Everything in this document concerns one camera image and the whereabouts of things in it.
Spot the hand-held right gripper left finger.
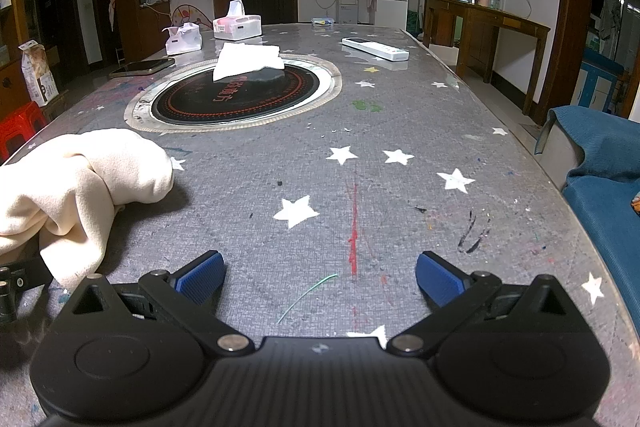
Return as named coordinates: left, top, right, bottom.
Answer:
left=59, top=250, right=255, bottom=354

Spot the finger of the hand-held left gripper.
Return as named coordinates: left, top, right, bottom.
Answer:
left=0, top=256, right=53, bottom=290
left=0, top=281, right=20, bottom=324

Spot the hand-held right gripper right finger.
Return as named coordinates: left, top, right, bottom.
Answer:
left=385, top=250, right=583, bottom=356

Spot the cream garment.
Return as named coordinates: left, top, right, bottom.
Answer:
left=0, top=128, right=175, bottom=293

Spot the red plastic stool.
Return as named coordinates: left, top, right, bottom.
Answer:
left=0, top=101, right=49, bottom=162

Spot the round black induction cooktop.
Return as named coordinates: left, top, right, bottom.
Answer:
left=124, top=55, right=343, bottom=132

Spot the printed paper bag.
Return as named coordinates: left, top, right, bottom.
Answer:
left=19, top=41, right=58, bottom=108

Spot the smartphone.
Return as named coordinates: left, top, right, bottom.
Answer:
left=109, top=58, right=176, bottom=79

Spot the white tissue paper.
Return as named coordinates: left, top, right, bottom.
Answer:
left=212, top=42, right=286, bottom=82

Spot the white remote control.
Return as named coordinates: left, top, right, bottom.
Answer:
left=341, top=36, right=410, bottom=62

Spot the blue white cabinet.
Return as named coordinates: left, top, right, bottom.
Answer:
left=575, top=57, right=628, bottom=115

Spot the white pink tissue box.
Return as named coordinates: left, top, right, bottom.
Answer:
left=213, top=0, right=263, bottom=40

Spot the wooden side table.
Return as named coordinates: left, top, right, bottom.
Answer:
left=422, top=0, right=552, bottom=115

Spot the pink patterned fan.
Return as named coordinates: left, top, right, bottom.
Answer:
left=170, top=2, right=215, bottom=30

